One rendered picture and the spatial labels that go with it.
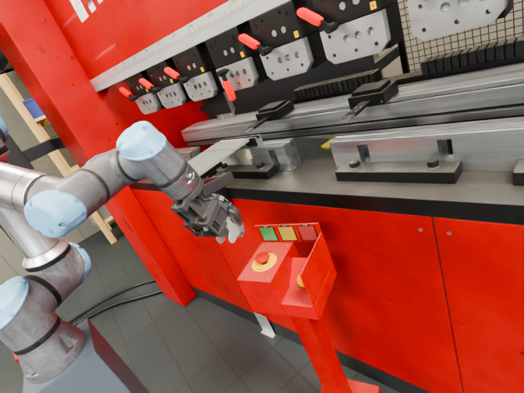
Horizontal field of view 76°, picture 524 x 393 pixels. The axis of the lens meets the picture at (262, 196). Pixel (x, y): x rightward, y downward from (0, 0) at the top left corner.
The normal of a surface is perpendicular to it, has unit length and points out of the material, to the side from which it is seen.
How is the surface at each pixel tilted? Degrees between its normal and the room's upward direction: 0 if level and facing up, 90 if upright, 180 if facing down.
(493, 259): 90
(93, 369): 90
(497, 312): 90
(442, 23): 90
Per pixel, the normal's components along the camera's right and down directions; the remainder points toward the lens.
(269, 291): -0.43, 0.54
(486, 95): -0.62, 0.55
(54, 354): 0.58, -0.22
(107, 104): 0.70, 0.06
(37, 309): 0.90, -0.18
